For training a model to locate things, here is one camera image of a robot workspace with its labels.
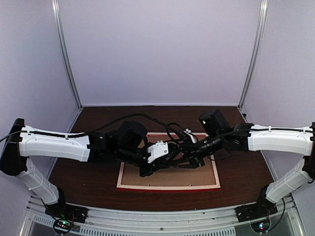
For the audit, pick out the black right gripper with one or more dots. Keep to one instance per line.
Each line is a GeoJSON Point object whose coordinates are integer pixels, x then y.
{"type": "Point", "coordinates": [194, 160]}

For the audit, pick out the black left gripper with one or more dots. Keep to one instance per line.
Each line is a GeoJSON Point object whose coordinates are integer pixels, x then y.
{"type": "Point", "coordinates": [156, 164]}

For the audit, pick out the red picture frame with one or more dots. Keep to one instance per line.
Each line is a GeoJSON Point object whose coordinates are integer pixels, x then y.
{"type": "Point", "coordinates": [167, 188]}

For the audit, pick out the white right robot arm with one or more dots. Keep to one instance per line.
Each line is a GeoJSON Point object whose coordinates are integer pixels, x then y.
{"type": "Point", "coordinates": [245, 137]}

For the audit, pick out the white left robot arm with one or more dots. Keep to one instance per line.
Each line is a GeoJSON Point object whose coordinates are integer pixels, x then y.
{"type": "Point", "coordinates": [129, 144]}

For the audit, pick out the right controller board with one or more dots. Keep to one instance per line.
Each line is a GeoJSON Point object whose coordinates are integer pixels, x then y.
{"type": "Point", "coordinates": [260, 227]}

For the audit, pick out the controller board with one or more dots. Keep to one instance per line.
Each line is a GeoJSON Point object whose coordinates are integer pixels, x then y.
{"type": "Point", "coordinates": [61, 226]}
{"type": "Point", "coordinates": [260, 227]}

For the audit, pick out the left controller board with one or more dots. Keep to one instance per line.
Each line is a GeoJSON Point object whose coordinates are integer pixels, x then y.
{"type": "Point", "coordinates": [61, 226]}

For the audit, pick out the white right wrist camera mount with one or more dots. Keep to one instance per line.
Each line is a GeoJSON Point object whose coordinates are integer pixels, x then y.
{"type": "Point", "coordinates": [193, 137]}

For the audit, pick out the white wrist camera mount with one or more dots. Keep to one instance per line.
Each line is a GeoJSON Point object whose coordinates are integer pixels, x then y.
{"type": "Point", "coordinates": [193, 137]}
{"type": "Point", "coordinates": [157, 150]}

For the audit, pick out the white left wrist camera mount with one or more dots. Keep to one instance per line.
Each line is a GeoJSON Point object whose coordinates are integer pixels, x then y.
{"type": "Point", "coordinates": [157, 150]}

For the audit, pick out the aluminium front rail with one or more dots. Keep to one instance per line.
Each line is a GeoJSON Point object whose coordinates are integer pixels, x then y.
{"type": "Point", "coordinates": [221, 221]}

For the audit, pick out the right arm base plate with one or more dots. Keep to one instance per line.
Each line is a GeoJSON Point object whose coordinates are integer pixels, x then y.
{"type": "Point", "coordinates": [254, 211]}

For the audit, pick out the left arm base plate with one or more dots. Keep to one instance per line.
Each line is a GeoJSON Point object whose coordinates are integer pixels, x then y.
{"type": "Point", "coordinates": [68, 212]}

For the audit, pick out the right aluminium corner post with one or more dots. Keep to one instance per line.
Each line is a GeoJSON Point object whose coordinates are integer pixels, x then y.
{"type": "Point", "coordinates": [261, 23]}

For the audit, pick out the aluminium corner post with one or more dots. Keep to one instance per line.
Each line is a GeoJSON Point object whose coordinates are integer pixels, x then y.
{"type": "Point", "coordinates": [65, 56]}
{"type": "Point", "coordinates": [261, 23]}

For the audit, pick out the left aluminium corner post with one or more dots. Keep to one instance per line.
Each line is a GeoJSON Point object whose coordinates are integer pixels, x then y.
{"type": "Point", "coordinates": [65, 56]}

